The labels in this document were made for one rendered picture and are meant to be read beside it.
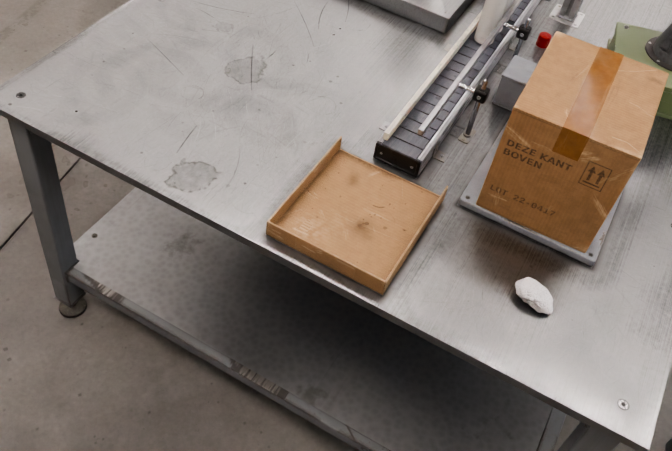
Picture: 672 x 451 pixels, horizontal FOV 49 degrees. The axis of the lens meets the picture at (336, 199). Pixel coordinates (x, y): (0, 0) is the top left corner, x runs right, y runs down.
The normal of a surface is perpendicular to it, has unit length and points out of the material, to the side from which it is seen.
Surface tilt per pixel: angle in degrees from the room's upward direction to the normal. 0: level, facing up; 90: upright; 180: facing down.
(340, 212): 0
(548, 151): 90
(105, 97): 0
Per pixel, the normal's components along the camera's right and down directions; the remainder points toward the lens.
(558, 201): -0.46, 0.61
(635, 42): 0.09, -0.72
